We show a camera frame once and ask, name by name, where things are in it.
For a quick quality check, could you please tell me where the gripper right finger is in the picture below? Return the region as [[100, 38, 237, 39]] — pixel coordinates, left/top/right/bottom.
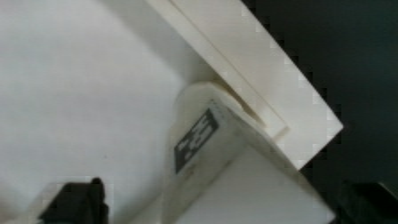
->
[[340, 182, 398, 224]]

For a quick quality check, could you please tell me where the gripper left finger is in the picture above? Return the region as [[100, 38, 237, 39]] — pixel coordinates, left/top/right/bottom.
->
[[40, 178, 109, 224]]

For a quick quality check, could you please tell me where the white table leg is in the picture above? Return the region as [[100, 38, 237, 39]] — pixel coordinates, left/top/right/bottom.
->
[[161, 98, 338, 224]]

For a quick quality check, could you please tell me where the white square tabletop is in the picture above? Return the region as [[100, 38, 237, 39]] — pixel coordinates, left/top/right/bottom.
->
[[0, 0, 344, 224]]

